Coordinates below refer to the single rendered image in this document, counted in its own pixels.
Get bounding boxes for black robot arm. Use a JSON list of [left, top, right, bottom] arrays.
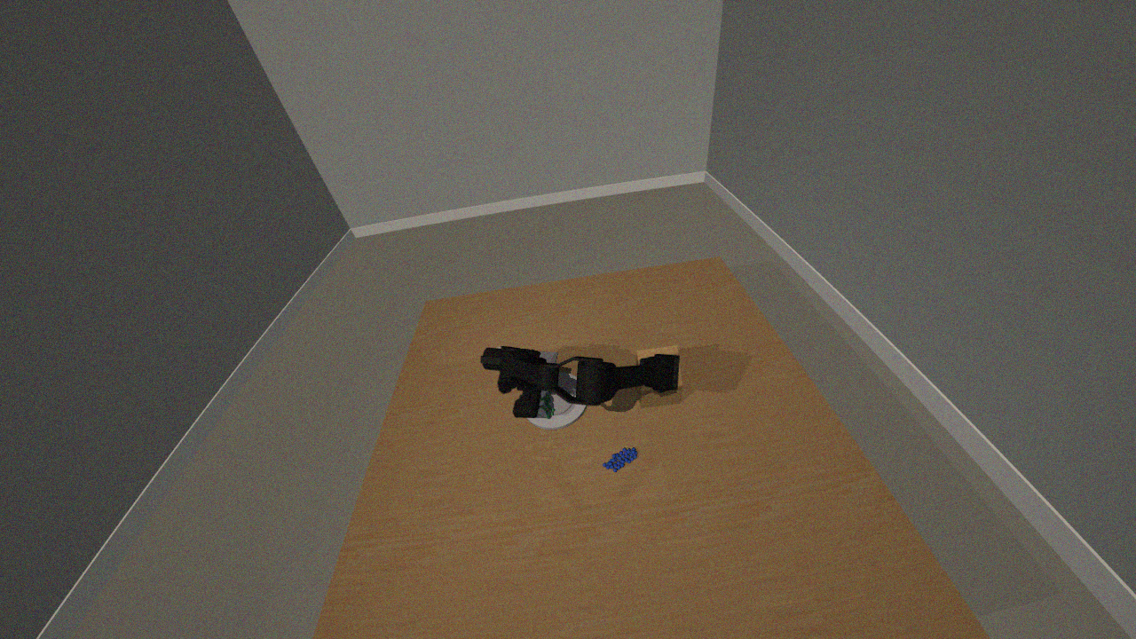
[[481, 346, 680, 406]]

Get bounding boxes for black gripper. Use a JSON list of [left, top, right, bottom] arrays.
[[512, 380, 541, 418]]

